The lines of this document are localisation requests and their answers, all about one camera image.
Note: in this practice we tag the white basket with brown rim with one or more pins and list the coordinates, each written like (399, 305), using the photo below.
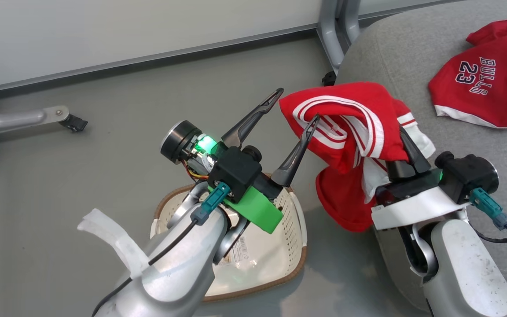
(271, 259)

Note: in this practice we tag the white barcode label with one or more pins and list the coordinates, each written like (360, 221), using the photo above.
(240, 251)

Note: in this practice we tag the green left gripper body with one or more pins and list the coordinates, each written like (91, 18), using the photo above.
(255, 209)

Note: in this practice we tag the grey forked partition leg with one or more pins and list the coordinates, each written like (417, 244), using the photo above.
(330, 39)

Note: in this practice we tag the grey partition leg with bracket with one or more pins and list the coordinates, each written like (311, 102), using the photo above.
(11, 118)

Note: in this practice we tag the grey fabric sofa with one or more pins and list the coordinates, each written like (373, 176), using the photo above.
(394, 53)

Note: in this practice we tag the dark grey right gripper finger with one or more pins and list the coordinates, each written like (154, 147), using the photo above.
(398, 170)
(413, 154)

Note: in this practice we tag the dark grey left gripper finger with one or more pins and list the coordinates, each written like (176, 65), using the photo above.
(297, 154)
(253, 121)

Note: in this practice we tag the red Bulls 23 garment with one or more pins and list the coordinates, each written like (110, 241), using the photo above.
(500, 97)

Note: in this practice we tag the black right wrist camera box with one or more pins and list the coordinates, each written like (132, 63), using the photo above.
(469, 174)

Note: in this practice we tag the red jersey with white stripes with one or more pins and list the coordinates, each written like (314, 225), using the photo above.
(346, 101)

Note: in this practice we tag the black caster wheel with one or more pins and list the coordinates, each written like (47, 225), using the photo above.
(74, 123)
(328, 78)

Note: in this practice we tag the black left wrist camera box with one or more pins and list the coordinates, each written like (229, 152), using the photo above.
(236, 169)

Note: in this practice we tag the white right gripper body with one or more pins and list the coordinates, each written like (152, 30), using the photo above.
(416, 209)

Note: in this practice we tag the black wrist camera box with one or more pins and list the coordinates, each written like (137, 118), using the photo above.
(469, 174)
(236, 169)

